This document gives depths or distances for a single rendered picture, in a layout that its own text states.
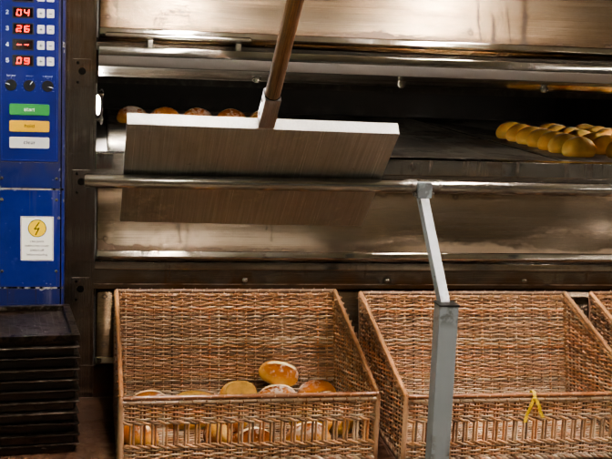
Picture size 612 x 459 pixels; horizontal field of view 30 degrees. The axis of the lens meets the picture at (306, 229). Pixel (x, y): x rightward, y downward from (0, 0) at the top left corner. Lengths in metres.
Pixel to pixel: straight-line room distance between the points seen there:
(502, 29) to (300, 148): 0.76
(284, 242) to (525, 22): 0.81
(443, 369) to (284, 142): 0.56
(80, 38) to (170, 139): 0.52
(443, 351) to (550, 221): 0.78
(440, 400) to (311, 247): 0.64
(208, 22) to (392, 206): 0.65
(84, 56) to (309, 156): 0.65
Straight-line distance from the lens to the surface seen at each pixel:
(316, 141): 2.33
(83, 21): 2.74
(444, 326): 2.31
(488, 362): 2.93
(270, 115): 2.25
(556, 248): 3.00
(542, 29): 2.93
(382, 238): 2.85
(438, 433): 2.37
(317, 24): 2.77
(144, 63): 2.59
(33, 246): 2.75
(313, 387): 2.76
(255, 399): 2.40
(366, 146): 2.37
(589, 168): 3.01
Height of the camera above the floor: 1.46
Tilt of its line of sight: 9 degrees down
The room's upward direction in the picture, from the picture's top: 2 degrees clockwise
